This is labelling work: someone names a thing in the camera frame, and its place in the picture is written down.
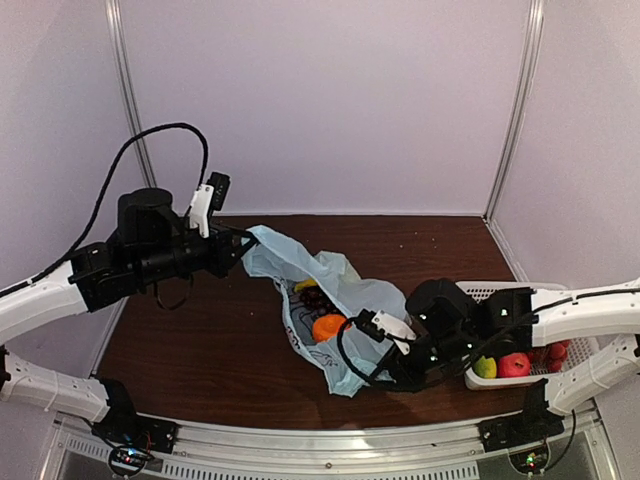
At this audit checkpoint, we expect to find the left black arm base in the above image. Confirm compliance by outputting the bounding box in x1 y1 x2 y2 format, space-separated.
92 379 178 454

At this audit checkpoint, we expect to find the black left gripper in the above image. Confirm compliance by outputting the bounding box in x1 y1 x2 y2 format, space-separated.
134 220 257 285

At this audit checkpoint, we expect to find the orange mandarin fruit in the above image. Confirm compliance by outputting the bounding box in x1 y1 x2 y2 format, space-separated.
312 314 347 343

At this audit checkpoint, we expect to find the pale yellow fruit in bag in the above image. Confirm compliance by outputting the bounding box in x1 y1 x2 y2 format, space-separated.
293 279 318 293

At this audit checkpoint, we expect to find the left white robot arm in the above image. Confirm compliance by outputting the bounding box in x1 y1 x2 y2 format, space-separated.
1 185 257 444

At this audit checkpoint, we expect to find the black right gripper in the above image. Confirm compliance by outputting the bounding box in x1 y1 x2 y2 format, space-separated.
367 327 476 396

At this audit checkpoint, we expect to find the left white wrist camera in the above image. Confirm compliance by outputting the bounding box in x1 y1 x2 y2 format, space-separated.
187 172 231 238

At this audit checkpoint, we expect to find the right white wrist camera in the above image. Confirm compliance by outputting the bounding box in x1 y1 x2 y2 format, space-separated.
353 310 417 356

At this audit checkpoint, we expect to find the light blue plastic bag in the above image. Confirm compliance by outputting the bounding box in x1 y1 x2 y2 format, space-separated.
243 225 406 397

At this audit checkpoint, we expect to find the red apple front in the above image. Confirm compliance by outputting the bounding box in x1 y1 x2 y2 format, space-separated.
497 352 531 379

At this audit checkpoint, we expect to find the white plastic basket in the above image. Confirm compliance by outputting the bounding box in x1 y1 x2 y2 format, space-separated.
457 280 600 391

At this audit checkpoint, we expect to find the black cable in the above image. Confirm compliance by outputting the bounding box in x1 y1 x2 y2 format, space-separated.
335 299 586 387
0 122 210 294

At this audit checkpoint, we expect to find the aluminium front rail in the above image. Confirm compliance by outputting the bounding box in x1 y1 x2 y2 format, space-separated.
36 402 621 479

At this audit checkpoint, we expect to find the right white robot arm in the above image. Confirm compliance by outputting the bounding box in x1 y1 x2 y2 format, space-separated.
370 280 639 442

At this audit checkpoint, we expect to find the left black cable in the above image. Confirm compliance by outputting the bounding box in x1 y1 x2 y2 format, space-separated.
0 122 210 294

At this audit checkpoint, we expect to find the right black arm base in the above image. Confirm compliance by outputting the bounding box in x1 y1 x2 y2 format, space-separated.
478 378 564 452

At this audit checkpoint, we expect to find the small green yellow fruit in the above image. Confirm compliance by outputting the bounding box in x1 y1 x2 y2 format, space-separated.
472 356 498 379

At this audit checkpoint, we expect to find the dark purple grape bunch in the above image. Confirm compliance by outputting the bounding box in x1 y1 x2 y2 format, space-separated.
299 286 333 316

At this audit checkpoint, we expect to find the right black cable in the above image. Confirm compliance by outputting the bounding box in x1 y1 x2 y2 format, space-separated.
335 299 586 387

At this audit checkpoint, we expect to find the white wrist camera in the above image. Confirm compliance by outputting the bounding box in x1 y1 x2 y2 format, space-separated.
353 310 417 356
187 172 231 238

